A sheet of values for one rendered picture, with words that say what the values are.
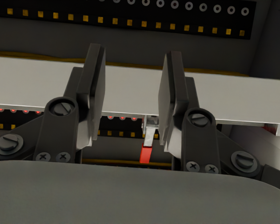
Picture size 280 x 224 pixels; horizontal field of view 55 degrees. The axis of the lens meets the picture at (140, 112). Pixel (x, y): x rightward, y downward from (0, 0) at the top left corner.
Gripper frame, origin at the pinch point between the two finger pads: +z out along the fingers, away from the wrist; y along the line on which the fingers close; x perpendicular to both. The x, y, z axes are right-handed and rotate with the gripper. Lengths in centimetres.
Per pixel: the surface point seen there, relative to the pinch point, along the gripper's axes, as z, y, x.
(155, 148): 24.1, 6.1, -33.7
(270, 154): 13.9, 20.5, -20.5
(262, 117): 9.8, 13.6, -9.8
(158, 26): 26.3, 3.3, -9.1
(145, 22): 26.4, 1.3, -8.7
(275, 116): 10.0, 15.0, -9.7
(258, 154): 15.9, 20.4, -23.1
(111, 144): 23.9, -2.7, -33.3
